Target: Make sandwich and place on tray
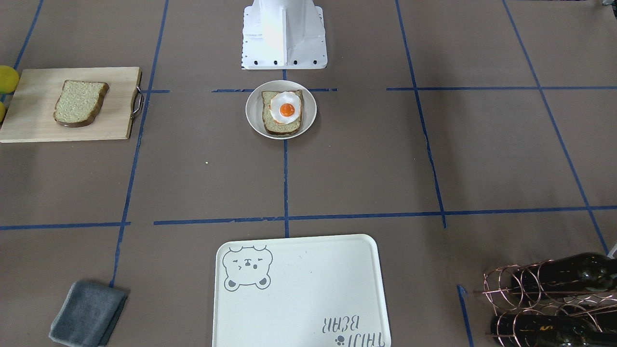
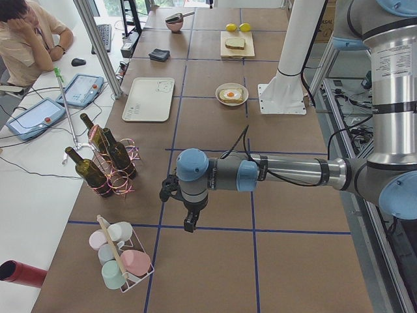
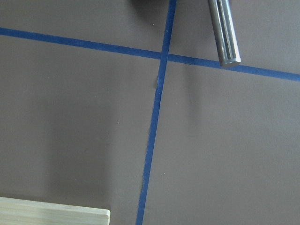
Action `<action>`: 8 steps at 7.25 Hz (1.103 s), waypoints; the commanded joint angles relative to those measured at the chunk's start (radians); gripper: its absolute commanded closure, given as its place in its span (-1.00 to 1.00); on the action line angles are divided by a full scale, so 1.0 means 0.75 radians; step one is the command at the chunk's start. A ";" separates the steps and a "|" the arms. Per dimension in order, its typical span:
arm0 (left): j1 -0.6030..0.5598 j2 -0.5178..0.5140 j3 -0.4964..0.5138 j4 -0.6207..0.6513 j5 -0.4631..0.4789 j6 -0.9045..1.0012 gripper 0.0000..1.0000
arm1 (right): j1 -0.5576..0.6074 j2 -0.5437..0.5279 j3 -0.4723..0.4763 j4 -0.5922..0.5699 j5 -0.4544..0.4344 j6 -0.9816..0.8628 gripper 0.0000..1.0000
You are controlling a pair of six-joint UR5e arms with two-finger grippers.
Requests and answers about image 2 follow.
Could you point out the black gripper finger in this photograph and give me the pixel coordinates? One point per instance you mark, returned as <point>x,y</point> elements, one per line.
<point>190,222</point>

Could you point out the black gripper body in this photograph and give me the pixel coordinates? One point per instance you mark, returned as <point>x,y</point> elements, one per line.
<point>194,207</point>

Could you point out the bread slice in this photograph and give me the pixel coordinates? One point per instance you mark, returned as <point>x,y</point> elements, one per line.
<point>235,43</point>
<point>231,101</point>

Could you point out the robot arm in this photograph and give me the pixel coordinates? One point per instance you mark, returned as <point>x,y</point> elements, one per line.
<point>387,177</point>

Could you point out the cream bear tray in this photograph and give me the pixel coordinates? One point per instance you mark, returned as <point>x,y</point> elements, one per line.
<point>149,100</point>

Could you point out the white cup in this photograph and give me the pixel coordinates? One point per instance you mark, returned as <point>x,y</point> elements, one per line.
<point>120,231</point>

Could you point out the green wine bottle middle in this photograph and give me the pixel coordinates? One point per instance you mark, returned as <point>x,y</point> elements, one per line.
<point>119,155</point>

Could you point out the green wine bottle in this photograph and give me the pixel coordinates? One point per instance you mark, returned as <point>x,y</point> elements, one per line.
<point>119,155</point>
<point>89,125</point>
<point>91,173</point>

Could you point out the grey cup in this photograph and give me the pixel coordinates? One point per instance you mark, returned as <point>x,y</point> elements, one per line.
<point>105,254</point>

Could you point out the light pink cup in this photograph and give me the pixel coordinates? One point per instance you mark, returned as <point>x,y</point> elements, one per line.
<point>97,239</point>

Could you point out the mint green cup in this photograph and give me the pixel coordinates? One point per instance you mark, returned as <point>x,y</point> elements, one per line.
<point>112,276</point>

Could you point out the green wine bottle front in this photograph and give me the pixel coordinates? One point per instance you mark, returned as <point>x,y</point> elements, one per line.
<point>91,173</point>

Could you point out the fried egg toy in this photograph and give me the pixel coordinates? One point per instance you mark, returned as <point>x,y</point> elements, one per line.
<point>232,94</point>

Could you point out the green wine bottle rear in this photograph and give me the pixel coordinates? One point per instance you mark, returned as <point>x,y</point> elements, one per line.
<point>89,125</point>

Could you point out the white round plate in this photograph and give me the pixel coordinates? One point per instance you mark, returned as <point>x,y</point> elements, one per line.
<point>232,85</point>

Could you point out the grey folded cloth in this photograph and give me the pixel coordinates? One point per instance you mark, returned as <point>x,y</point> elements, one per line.
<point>159,55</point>

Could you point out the wooden cutting board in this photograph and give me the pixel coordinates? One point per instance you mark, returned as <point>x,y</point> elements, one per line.
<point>248,52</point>

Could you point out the teach pendant far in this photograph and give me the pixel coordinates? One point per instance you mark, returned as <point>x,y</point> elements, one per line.
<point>82,90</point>

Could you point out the teach pendant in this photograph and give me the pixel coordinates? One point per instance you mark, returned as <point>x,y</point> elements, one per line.
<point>36,120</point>
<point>82,90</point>

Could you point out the black power strip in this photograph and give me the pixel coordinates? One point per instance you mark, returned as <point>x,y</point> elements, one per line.
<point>129,44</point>

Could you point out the teach pendant near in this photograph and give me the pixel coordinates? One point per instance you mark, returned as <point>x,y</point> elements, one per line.
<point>36,120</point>

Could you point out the pink bowl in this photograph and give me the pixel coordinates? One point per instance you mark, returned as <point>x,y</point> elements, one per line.
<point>175,27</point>

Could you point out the yellow lemon left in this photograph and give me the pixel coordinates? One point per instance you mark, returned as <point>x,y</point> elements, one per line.
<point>231,27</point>

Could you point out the red cylinder tube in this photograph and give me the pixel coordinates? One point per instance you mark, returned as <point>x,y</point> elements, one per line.
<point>23,274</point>

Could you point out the green tipped grabber stick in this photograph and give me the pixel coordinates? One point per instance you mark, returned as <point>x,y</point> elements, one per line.
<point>77,145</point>

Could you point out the black computer mouse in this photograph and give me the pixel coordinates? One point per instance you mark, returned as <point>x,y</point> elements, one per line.
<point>77,62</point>

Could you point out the black keyboard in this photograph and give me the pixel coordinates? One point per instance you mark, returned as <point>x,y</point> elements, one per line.
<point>104,30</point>

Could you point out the seated person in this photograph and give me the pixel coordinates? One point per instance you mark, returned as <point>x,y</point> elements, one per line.
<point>32,39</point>

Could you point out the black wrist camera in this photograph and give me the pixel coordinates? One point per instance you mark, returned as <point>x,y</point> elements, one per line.
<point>169,189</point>

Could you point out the white wire cup rack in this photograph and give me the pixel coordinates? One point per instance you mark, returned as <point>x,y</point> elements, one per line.
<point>118,248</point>

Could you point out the copper wire bottle rack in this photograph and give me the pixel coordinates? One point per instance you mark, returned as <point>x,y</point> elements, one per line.
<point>119,180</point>

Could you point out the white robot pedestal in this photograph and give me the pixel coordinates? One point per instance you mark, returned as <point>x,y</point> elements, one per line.
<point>283,95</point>

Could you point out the aluminium frame post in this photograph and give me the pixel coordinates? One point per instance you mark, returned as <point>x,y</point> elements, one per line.
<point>87,18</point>

